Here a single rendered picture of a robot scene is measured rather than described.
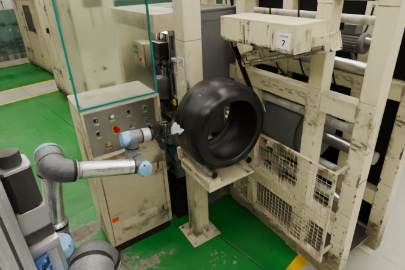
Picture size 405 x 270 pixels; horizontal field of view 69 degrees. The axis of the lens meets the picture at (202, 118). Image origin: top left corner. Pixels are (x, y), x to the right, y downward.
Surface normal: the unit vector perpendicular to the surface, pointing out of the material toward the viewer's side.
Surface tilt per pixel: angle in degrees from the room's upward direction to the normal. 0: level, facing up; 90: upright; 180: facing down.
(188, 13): 90
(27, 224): 90
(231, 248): 0
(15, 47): 90
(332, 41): 72
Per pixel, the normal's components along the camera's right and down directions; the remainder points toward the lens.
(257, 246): -0.04, -0.90
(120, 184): 0.55, 0.34
